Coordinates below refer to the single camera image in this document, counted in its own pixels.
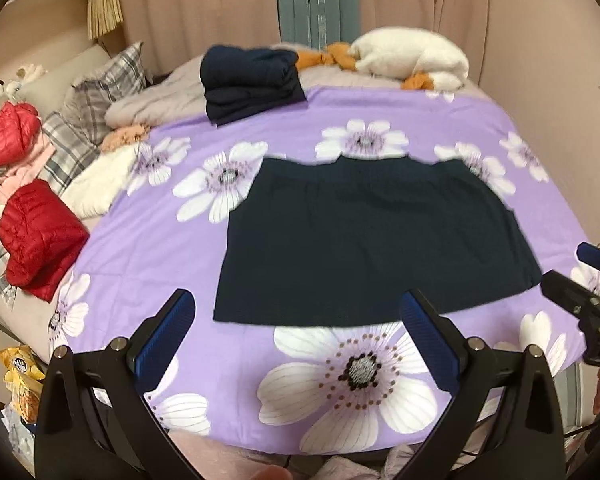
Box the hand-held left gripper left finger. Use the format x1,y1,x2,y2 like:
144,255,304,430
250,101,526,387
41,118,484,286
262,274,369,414
34,287,197,480

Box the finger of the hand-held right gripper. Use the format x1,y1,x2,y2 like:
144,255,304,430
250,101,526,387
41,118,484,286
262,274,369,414
540,270,600,318
577,241,600,278

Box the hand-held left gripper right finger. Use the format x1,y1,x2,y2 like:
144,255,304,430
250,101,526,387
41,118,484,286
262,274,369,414
400,287,566,480

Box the navy zip jacket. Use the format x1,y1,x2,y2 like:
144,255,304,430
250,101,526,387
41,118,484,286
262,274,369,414
213,155,543,325

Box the stack of folded navy clothes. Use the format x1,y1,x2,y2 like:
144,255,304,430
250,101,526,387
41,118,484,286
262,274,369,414
201,45,308,127

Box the folded red down jacket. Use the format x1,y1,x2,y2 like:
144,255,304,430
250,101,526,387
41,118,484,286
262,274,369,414
0,179,91,302

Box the white cloth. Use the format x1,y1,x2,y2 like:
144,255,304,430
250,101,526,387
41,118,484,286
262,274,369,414
62,147,138,220

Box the peach cloth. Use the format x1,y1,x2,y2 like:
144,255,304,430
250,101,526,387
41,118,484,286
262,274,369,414
101,124,153,153

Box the plaid pillow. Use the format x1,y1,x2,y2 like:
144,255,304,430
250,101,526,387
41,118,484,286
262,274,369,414
40,110,101,196
62,42,148,133

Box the pink cloth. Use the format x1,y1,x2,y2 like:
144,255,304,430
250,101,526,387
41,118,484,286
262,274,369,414
0,135,56,201

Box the grey quilt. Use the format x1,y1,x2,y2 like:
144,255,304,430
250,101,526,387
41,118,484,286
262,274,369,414
104,50,480,131

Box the purple floral blanket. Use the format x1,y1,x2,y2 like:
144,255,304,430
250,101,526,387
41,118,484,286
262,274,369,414
47,85,600,456

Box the white plush goose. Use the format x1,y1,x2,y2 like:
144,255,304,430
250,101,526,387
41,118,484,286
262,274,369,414
297,27,470,92

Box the beige bed headboard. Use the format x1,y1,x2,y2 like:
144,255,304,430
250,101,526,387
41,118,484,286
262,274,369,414
17,42,116,111

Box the white plush toys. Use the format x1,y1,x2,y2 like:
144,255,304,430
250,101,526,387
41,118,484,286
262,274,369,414
0,64,48,111

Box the beige curtain tassel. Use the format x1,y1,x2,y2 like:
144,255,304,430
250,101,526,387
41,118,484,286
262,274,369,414
87,0,125,41

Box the grey-green curtain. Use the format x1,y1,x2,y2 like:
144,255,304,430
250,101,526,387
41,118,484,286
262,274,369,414
274,0,358,46

